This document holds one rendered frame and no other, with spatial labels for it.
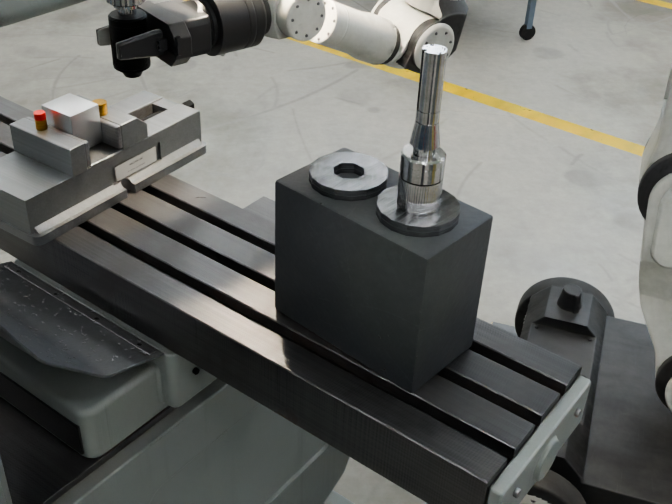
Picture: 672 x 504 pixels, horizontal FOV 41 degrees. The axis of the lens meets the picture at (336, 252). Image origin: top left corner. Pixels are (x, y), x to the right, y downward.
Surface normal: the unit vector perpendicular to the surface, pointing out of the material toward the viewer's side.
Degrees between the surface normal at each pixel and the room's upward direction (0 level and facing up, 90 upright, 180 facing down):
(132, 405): 90
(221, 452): 90
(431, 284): 90
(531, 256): 0
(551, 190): 0
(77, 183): 90
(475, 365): 0
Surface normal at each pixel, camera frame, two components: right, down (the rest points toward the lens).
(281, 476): 0.80, 0.37
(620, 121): 0.04, -0.82
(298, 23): 0.61, 0.43
